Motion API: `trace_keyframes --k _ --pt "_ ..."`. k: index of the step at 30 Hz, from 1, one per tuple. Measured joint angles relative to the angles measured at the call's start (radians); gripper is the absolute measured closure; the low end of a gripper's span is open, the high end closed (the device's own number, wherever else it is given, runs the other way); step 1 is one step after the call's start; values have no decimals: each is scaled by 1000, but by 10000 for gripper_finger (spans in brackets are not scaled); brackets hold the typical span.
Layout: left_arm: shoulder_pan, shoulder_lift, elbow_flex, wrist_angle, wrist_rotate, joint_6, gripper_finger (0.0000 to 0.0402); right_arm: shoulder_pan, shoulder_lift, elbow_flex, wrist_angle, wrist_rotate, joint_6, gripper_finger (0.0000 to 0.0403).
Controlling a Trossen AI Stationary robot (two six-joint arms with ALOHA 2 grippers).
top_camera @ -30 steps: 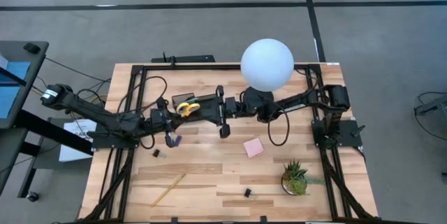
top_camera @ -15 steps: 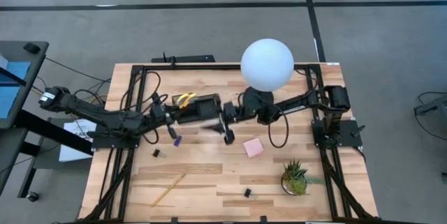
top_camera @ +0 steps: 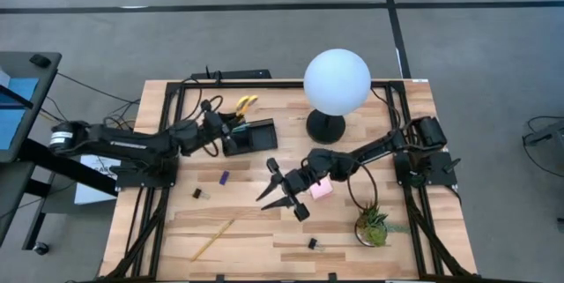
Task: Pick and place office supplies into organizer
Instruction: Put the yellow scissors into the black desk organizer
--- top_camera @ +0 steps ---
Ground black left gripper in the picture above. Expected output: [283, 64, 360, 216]
[200, 99, 245, 157]

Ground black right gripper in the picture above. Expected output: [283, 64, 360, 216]
[256, 157, 325, 223]

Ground yellow-handled scissors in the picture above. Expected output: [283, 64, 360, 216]
[234, 93, 260, 120]

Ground pink sticky note pad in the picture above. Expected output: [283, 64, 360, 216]
[308, 175, 335, 202]

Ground yellow pencil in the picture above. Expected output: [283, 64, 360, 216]
[189, 218, 238, 263]

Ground black mesh desk organizer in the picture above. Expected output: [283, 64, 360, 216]
[219, 116, 279, 158]

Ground black box with antenna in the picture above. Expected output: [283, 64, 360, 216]
[189, 64, 273, 81]

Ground potted succulent plant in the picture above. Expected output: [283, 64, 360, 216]
[353, 202, 412, 249]

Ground white globe table lamp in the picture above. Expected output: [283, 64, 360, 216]
[302, 48, 373, 145]

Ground white paper sheet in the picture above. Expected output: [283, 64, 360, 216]
[73, 150, 125, 206]

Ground grey side desk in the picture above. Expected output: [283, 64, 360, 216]
[0, 50, 119, 257]

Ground black computer mouse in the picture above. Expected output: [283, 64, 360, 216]
[28, 53, 53, 70]

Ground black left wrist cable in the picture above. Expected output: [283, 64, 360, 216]
[178, 77, 225, 159]

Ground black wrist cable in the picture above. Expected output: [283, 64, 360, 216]
[345, 160, 380, 213]
[178, 77, 225, 159]

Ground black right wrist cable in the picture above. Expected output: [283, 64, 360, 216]
[345, 160, 380, 213]

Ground black lamp cable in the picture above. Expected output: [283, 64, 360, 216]
[369, 87, 403, 133]

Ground black floor cables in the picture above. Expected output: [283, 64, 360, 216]
[41, 71, 143, 130]

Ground grey floor stand with cable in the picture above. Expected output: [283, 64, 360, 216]
[521, 115, 564, 179]

